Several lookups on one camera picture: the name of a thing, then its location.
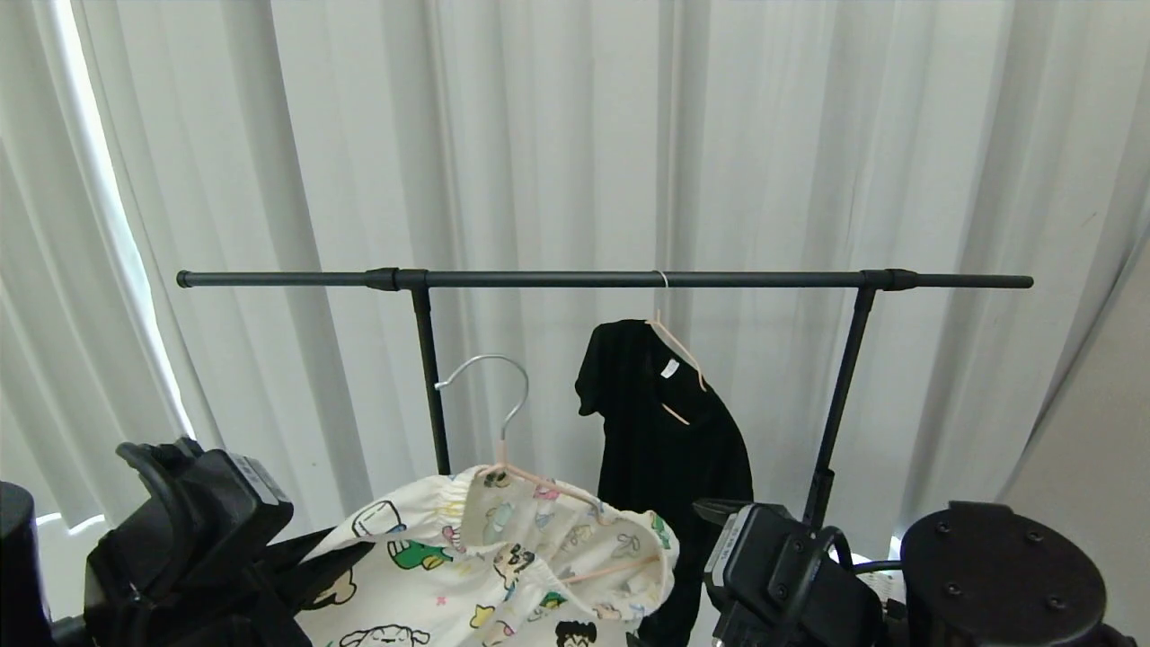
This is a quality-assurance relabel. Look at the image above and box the cream printed garment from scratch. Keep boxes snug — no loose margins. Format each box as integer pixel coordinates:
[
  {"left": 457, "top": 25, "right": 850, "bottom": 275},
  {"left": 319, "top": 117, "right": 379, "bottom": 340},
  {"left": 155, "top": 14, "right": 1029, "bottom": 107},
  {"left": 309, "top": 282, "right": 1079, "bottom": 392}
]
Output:
[{"left": 295, "top": 465, "right": 681, "bottom": 647}]

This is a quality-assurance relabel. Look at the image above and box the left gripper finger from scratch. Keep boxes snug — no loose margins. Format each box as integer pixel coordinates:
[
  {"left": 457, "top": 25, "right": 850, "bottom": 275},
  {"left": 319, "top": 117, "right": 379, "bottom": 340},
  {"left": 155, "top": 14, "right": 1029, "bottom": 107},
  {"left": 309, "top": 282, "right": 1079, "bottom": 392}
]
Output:
[{"left": 268, "top": 528, "right": 375, "bottom": 623}]

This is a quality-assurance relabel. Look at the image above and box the black garment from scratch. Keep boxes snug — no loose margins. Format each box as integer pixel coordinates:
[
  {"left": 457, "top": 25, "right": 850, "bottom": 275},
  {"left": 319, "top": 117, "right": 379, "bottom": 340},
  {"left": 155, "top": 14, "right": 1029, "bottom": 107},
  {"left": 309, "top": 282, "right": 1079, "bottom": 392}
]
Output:
[{"left": 574, "top": 318, "right": 756, "bottom": 647}]

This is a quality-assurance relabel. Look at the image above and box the black clothes rack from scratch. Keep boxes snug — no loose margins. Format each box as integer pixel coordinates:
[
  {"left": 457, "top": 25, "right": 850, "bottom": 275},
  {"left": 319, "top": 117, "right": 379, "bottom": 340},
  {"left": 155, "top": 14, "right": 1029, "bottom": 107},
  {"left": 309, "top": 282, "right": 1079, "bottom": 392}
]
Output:
[{"left": 176, "top": 267, "right": 1035, "bottom": 533}]

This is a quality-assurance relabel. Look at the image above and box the white curtain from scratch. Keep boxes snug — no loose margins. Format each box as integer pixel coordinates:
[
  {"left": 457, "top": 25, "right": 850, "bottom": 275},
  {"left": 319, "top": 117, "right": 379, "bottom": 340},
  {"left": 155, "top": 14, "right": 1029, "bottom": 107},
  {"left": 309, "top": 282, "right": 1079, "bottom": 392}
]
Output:
[{"left": 0, "top": 0, "right": 1150, "bottom": 563}]

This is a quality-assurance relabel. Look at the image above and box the pink clothes hanger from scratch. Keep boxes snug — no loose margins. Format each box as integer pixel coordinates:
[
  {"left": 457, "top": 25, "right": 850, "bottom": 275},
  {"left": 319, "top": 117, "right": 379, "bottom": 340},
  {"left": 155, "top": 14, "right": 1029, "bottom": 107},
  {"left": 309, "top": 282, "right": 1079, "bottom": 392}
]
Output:
[
  {"left": 644, "top": 270, "right": 709, "bottom": 427},
  {"left": 433, "top": 354, "right": 663, "bottom": 587}
]

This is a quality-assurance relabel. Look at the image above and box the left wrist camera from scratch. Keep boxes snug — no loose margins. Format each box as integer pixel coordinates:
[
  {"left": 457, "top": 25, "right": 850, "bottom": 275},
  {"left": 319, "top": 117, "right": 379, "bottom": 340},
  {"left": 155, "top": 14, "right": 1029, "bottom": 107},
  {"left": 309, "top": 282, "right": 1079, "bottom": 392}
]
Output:
[{"left": 84, "top": 437, "right": 296, "bottom": 647}]

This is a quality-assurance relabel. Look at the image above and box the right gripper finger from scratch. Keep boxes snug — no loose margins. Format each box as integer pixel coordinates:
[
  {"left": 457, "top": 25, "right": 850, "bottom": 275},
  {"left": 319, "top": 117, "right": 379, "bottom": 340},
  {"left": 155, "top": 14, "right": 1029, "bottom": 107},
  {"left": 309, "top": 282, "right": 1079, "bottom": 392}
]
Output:
[{"left": 691, "top": 498, "right": 784, "bottom": 532}]

